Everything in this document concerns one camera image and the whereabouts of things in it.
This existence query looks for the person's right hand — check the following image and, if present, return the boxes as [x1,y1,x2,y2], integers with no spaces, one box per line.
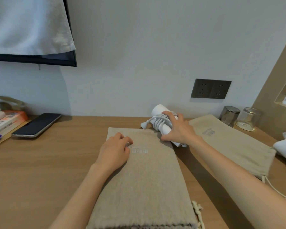
[160,111,203,149]

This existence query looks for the black television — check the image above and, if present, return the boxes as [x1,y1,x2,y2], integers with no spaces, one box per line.
[0,0,78,67]

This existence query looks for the clear glass cup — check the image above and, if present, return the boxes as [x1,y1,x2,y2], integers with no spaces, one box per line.
[235,107,262,132]

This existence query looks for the black smartphone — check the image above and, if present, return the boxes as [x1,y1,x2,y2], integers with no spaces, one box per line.
[11,113,62,138]

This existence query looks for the white hair dryer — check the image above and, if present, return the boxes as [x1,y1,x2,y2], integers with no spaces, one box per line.
[150,104,187,149]
[273,132,286,167]

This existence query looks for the wooden niche frame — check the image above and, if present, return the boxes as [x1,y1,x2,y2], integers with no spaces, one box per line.
[251,28,286,141]

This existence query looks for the person's right forearm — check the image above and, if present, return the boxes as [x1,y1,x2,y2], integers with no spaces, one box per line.
[188,135,286,229]

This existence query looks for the person's left forearm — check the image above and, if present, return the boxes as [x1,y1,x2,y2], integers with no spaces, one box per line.
[49,163,115,229]

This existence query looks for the person's left hand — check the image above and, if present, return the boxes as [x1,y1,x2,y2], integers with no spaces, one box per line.
[93,132,134,176]

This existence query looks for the grey smoked glass cup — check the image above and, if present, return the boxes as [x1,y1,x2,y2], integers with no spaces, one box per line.
[220,106,241,128]

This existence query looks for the round beige dish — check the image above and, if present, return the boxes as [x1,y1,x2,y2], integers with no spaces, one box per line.
[0,96,25,111]

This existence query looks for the dark grey wall socket panel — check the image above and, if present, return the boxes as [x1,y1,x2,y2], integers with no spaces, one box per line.
[190,78,232,100]

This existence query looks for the beige drawstring bag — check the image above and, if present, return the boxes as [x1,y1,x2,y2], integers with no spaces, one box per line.
[85,127,204,229]
[188,114,286,204]

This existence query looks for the white cloth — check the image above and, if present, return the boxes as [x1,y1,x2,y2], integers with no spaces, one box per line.
[0,0,76,56]

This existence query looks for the round gold-rimmed coaster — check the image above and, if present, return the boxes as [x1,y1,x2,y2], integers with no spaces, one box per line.
[235,122,257,132]

